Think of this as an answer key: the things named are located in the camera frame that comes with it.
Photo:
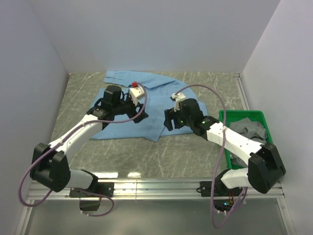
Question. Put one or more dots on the aluminium mounting rail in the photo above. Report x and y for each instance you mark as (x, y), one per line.
(156, 207)

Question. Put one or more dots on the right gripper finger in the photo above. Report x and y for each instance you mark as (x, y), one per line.
(171, 114)
(168, 123)

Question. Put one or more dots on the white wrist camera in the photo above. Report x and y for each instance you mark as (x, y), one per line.
(177, 98)
(136, 92)

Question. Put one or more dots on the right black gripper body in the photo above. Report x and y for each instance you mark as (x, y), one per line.
(183, 121)

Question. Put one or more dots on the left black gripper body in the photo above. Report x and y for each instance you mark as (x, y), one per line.
(126, 106)

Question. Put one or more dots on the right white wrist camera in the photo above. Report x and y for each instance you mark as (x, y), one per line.
(177, 98)

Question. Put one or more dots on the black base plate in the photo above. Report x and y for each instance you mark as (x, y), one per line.
(103, 188)
(210, 188)

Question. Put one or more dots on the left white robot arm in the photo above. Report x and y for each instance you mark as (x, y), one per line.
(50, 163)

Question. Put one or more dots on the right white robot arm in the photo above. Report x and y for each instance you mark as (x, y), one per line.
(264, 164)

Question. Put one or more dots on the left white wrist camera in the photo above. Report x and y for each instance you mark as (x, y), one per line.
(136, 92)

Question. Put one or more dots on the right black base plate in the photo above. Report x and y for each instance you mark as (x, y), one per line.
(210, 188)

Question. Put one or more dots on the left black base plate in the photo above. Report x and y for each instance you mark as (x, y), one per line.
(103, 188)

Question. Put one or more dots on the grey long sleeve shirt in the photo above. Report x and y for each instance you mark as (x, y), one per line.
(252, 130)

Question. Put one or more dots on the light blue long sleeve shirt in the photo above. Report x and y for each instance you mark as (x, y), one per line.
(159, 89)

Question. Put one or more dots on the green plastic bin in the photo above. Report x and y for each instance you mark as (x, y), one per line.
(230, 160)

